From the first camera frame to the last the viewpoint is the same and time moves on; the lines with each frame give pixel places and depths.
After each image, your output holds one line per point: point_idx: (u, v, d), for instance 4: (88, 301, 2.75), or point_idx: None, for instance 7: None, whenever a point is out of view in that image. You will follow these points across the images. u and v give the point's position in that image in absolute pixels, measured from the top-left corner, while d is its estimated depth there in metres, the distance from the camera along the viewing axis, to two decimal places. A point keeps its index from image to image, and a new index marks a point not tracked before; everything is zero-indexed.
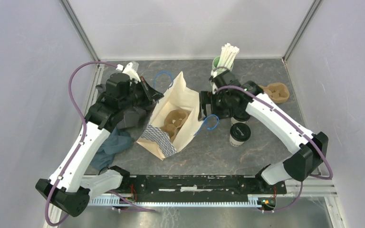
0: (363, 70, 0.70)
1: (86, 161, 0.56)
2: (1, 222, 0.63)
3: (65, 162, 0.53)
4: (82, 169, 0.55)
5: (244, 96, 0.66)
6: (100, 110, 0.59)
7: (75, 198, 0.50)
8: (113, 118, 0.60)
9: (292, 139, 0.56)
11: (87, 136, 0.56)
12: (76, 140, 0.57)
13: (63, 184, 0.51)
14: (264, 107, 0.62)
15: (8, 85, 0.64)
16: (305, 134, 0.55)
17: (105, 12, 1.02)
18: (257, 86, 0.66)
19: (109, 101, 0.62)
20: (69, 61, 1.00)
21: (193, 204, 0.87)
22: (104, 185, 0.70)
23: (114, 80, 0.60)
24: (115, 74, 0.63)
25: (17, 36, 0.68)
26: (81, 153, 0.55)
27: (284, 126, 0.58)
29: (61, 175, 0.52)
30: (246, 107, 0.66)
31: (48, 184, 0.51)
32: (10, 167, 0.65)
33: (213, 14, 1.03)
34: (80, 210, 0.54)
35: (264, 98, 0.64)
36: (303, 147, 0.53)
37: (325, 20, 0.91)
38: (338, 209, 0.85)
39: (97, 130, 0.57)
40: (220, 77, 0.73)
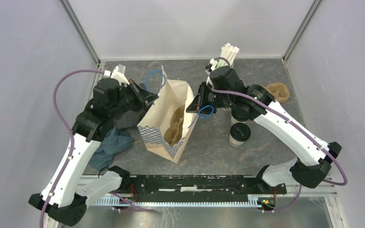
0: (362, 70, 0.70)
1: (77, 174, 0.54)
2: (1, 221, 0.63)
3: (56, 177, 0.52)
4: (73, 182, 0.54)
5: (255, 106, 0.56)
6: (87, 120, 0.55)
7: (69, 212, 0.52)
8: (102, 127, 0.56)
9: (311, 154, 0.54)
11: (75, 149, 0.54)
12: (64, 155, 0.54)
13: (55, 200, 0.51)
14: (279, 118, 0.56)
15: (8, 85, 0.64)
16: (323, 148, 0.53)
17: (104, 12, 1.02)
18: (266, 91, 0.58)
19: (97, 109, 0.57)
20: (68, 61, 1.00)
21: (193, 204, 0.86)
22: (103, 190, 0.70)
23: (101, 87, 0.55)
24: (103, 80, 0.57)
25: (17, 36, 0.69)
26: (71, 167, 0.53)
27: (301, 139, 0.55)
29: (52, 191, 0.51)
30: (256, 117, 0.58)
31: (40, 200, 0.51)
32: (9, 167, 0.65)
33: (213, 14, 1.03)
34: (76, 219, 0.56)
35: (275, 107, 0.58)
36: (322, 163, 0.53)
37: (325, 20, 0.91)
38: (338, 209, 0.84)
39: (85, 143, 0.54)
40: (223, 79, 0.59)
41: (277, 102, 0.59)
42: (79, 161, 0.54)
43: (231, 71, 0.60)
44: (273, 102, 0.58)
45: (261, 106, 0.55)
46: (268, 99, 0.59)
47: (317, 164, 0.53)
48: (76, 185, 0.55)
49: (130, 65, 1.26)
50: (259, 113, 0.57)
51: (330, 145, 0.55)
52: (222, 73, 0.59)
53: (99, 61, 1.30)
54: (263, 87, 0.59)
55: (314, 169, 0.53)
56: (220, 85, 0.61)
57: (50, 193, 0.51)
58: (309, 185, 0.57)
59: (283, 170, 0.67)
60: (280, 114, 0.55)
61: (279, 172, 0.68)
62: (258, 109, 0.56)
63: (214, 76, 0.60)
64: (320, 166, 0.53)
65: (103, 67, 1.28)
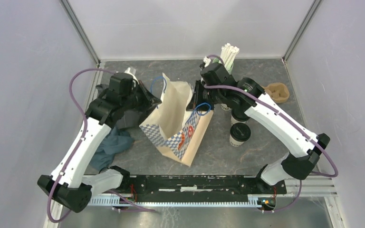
0: (362, 70, 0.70)
1: (87, 156, 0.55)
2: (1, 221, 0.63)
3: (67, 158, 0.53)
4: (84, 165, 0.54)
5: (244, 98, 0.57)
6: (100, 106, 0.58)
7: (78, 194, 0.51)
8: (114, 113, 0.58)
9: (300, 145, 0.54)
11: (88, 131, 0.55)
12: (77, 137, 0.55)
13: (65, 179, 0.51)
14: (269, 111, 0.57)
15: (8, 85, 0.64)
16: (312, 139, 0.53)
17: (104, 13, 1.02)
18: (256, 84, 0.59)
19: (110, 98, 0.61)
20: (68, 61, 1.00)
21: (193, 204, 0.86)
22: (106, 182, 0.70)
23: (118, 77, 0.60)
24: (119, 73, 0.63)
25: (17, 36, 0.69)
26: (82, 149, 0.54)
27: (291, 131, 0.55)
29: (63, 171, 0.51)
30: (247, 109, 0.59)
31: (50, 180, 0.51)
32: (10, 167, 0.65)
33: (213, 14, 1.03)
34: (82, 205, 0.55)
35: (266, 100, 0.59)
36: (312, 153, 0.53)
37: (325, 20, 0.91)
38: (338, 209, 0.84)
39: (98, 126, 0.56)
40: (212, 72, 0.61)
41: (267, 94, 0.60)
42: (91, 143, 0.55)
43: (220, 66, 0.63)
44: (263, 94, 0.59)
45: (250, 98, 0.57)
46: (258, 92, 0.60)
47: (306, 155, 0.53)
48: (85, 168, 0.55)
49: (130, 65, 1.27)
50: (249, 106, 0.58)
51: (319, 136, 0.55)
52: (211, 68, 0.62)
53: (99, 61, 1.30)
54: (254, 80, 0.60)
55: (303, 160, 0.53)
56: (210, 80, 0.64)
57: (61, 173, 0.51)
58: (299, 177, 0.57)
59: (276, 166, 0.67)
60: (269, 106, 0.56)
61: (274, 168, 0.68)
62: (248, 100, 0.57)
63: (204, 71, 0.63)
64: (308, 156, 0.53)
65: (103, 67, 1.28)
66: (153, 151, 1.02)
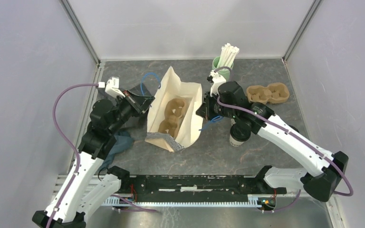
0: (362, 69, 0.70)
1: (82, 190, 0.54)
2: (1, 222, 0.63)
3: (61, 194, 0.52)
4: (78, 198, 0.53)
5: (255, 120, 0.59)
6: (91, 140, 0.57)
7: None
8: (106, 145, 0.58)
9: (312, 163, 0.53)
11: (81, 166, 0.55)
12: (71, 171, 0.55)
13: (60, 215, 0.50)
14: (279, 130, 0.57)
15: (8, 85, 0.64)
16: (326, 156, 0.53)
17: (104, 13, 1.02)
18: (266, 107, 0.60)
19: (97, 130, 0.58)
20: (69, 61, 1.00)
21: (193, 204, 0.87)
22: (100, 199, 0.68)
23: (98, 112, 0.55)
24: (97, 103, 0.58)
25: (17, 36, 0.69)
26: (76, 184, 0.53)
27: (302, 149, 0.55)
29: (57, 206, 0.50)
30: (257, 131, 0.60)
31: (44, 216, 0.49)
32: (10, 167, 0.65)
33: (213, 14, 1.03)
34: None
35: (276, 121, 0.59)
36: (327, 171, 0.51)
37: (325, 20, 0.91)
38: (338, 209, 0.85)
39: (91, 160, 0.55)
40: (230, 94, 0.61)
41: (277, 115, 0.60)
42: (85, 176, 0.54)
43: (238, 88, 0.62)
44: (273, 116, 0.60)
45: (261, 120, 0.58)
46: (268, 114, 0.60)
47: (322, 173, 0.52)
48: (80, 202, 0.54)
49: (130, 65, 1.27)
50: (258, 128, 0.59)
51: (334, 155, 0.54)
52: (229, 89, 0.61)
53: (99, 62, 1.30)
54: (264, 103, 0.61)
55: (320, 180, 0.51)
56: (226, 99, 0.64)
57: (55, 208, 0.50)
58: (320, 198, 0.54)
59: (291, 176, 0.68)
60: (279, 126, 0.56)
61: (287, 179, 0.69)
62: (258, 123, 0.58)
63: (221, 90, 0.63)
64: (324, 174, 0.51)
65: (103, 67, 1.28)
66: (153, 151, 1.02)
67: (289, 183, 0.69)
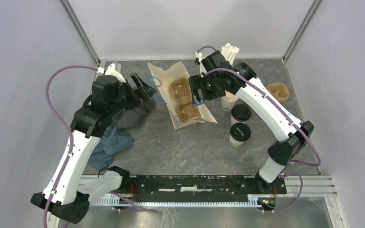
0: (362, 69, 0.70)
1: (79, 170, 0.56)
2: (1, 221, 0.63)
3: (57, 175, 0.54)
4: (76, 179, 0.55)
5: (236, 80, 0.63)
6: (86, 116, 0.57)
7: (72, 210, 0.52)
8: (100, 122, 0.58)
9: (282, 128, 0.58)
11: (74, 146, 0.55)
12: (65, 152, 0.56)
13: (57, 197, 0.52)
14: (257, 93, 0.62)
15: (8, 85, 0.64)
16: (294, 123, 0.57)
17: (104, 12, 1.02)
18: (249, 69, 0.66)
19: (95, 105, 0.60)
20: (69, 61, 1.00)
21: (193, 204, 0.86)
22: (105, 188, 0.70)
23: (100, 83, 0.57)
24: (101, 77, 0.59)
25: (17, 36, 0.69)
26: (71, 165, 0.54)
27: (274, 114, 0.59)
29: (54, 189, 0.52)
30: (237, 90, 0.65)
31: (43, 199, 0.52)
32: (8, 168, 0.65)
33: (213, 14, 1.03)
34: (81, 216, 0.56)
35: (256, 83, 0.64)
36: (292, 136, 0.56)
37: (325, 20, 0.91)
38: (338, 209, 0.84)
39: (84, 139, 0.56)
40: (209, 58, 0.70)
41: (258, 79, 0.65)
42: (80, 157, 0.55)
43: (216, 52, 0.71)
44: (254, 78, 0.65)
45: (241, 80, 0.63)
46: (250, 76, 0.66)
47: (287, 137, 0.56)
48: (78, 182, 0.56)
49: (131, 65, 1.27)
50: (239, 87, 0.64)
51: (302, 123, 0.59)
52: (208, 55, 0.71)
53: (99, 62, 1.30)
54: (247, 65, 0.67)
55: (284, 143, 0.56)
56: (208, 67, 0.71)
57: (52, 191, 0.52)
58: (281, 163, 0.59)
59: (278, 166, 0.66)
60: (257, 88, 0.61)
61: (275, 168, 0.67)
62: (238, 82, 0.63)
63: (203, 59, 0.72)
64: (289, 138, 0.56)
65: (103, 67, 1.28)
66: (153, 151, 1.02)
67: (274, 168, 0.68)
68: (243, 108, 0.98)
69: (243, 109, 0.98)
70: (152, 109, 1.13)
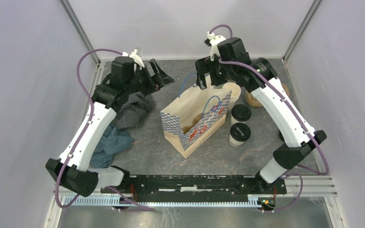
0: (362, 70, 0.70)
1: (95, 139, 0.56)
2: (0, 222, 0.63)
3: (74, 141, 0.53)
4: (91, 148, 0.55)
5: (255, 78, 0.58)
6: (105, 91, 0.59)
7: (86, 177, 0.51)
8: (119, 98, 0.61)
9: (295, 135, 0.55)
11: (95, 115, 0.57)
12: (84, 120, 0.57)
13: (74, 162, 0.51)
14: (275, 96, 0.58)
15: (9, 85, 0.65)
16: (308, 132, 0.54)
17: (104, 12, 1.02)
18: (270, 66, 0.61)
19: (113, 83, 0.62)
20: (69, 61, 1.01)
21: (193, 204, 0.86)
22: (110, 177, 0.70)
23: (119, 61, 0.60)
24: (121, 56, 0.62)
25: (17, 36, 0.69)
26: (90, 132, 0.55)
27: (290, 120, 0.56)
29: (72, 153, 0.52)
30: (254, 89, 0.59)
31: (58, 163, 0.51)
32: (8, 168, 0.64)
33: (213, 14, 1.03)
34: (90, 190, 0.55)
35: (276, 85, 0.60)
36: (304, 145, 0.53)
37: (325, 20, 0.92)
38: (338, 209, 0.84)
39: (104, 109, 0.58)
40: (229, 46, 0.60)
41: (278, 79, 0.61)
42: (98, 126, 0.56)
43: (238, 40, 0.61)
44: (274, 79, 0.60)
45: (261, 79, 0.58)
46: (270, 75, 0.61)
47: (299, 146, 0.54)
48: (92, 152, 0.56)
49: None
50: (257, 86, 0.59)
51: (316, 132, 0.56)
52: (228, 42, 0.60)
53: (99, 62, 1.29)
54: (268, 61, 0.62)
55: (295, 151, 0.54)
56: (225, 54, 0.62)
57: (69, 155, 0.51)
58: (287, 167, 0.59)
59: (281, 170, 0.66)
60: (277, 90, 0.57)
61: (277, 170, 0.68)
62: (258, 81, 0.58)
63: (221, 44, 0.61)
64: (301, 147, 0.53)
65: (103, 67, 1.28)
66: (153, 150, 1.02)
67: (275, 170, 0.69)
68: (243, 108, 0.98)
69: (243, 109, 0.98)
70: (152, 109, 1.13)
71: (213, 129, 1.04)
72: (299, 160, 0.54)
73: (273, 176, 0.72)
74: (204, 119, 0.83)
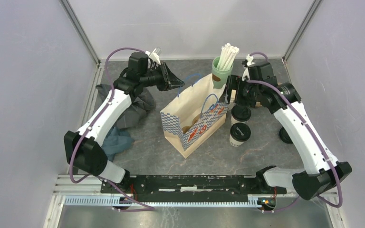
0: (362, 70, 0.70)
1: (110, 121, 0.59)
2: (1, 222, 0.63)
3: (94, 117, 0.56)
4: (106, 128, 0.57)
5: (278, 99, 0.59)
6: (122, 82, 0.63)
7: (99, 153, 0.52)
8: (135, 89, 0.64)
9: (314, 161, 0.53)
11: (114, 99, 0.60)
12: (104, 102, 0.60)
13: (92, 133, 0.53)
14: (296, 118, 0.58)
15: (8, 85, 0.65)
16: (329, 160, 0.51)
17: (105, 13, 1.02)
18: (294, 91, 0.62)
19: (130, 75, 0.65)
20: (69, 61, 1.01)
21: (193, 204, 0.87)
22: (111, 173, 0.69)
23: (136, 57, 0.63)
24: (137, 52, 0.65)
25: (17, 36, 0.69)
26: (109, 111, 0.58)
27: (311, 145, 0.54)
29: (91, 126, 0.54)
30: (276, 110, 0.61)
31: (76, 135, 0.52)
32: (8, 167, 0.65)
33: (213, 15, 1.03)
34: (99, 170, 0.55)
35: (298, 108, 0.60)
36: (323, 173, 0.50)
37: (325, 20, 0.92)
38: (338, 209, 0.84)
39: (123, 95, 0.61)
40: (257, 68, 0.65)
41: (302, 104, 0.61)
42: (117, 108, 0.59)
43: (267, 63, 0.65)
44: (297, 102, 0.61)
45: (283, 100, 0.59)
46: (293, 99, 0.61)
47: (317, 172, 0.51)
48: (106, 132, 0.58)
49: None
50: (278, 107, 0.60)
51: (339, 163, 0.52)
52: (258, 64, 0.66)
53: (99, 61, 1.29)
54: (293, 87, 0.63)
55: (312, 177, 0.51)
56: (254, 75, 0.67)
57: (89, 127, 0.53)
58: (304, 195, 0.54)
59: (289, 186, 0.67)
60: (299, 113, 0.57)
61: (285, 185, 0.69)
62: (280, 102, 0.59)
63: (251, 66, 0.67)
64: (319, 174, 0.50)
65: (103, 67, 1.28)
66: (153, 151, 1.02)
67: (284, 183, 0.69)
68: (243, 108, 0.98)
69: (243, 109, 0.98)
70: (152, 109, 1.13)
71: (213, 130, 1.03)
72: (316, 190, 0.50)
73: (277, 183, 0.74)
74: (203, 118, 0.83)
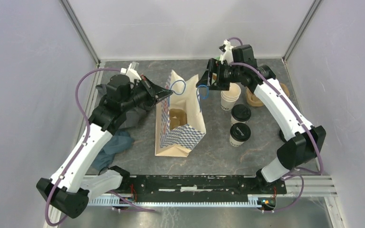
0: (362, 70, 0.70)
1: (88, 162, 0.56)
2: (1, 222, 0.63)
3: (68, 162, 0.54)
4: (83, 170, 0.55)
5: (255, 78, 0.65)
6: (102, 114, 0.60)
7: (75, 199, 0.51)
8: (116, 120, 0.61)
9: (290, 127, 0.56)
11: (90, 137, 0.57)
12: (79, 141, 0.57)
13: (64, 183, 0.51)
14: (272, 92, 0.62)
15: (9, 85, 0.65)
16: (303, 124, 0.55)
17: (105, 13, 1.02)
18: (271, 71, 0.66)
19: (110, 103, 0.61)
20: (69, 61, 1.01)
21: (193, 204, 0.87)
22: (105, 185, 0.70)
23: (114, 84, 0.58)
24: (115, 77, 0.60)
25: (18, 36, 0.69)
26: (83, 153, 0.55)
27: (285, 113, 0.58)
29: (62, 175, 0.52)
30: (255, 89, 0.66)
31: (49, 184, 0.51)
32: (9, 167, 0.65)
33: (213, 15, 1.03)
34: (78, 211, 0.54)
35: (273, 84, 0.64)
36: (298, 134, 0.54)
37: (325, 20, 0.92)
38: (338, 209, 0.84)
39: (100, 132, 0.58)
40: (240, 51, 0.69)
41: (277, 80, 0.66)
42: (92, 148, 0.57)
43: (249, 47, 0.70)
44: (273, 79, 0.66)
45: (260, 78, 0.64)
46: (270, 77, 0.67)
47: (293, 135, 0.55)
48: (84, 174, 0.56)
49: None
50: (256, 85, 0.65)
51: (312, 126, 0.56)
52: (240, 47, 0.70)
53: (99, 61, 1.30)
54: (269, 67, 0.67)
55: (289, 141, 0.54)
56: (236, 57, 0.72)
57: (60, 176, 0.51)
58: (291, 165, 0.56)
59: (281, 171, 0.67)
60: (273, 87, 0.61)
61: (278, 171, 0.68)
62: (257, 80, 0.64)
63: (235, 49, 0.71)
64: (294, 136, 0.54)
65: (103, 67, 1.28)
66: (153, 150, 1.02)
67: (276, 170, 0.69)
68: (243, 108, 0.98)
69: (243, 109, 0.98)
70: (152, 109, 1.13)
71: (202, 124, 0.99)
72: (295, 153, 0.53)
73: (273, 176, 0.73)
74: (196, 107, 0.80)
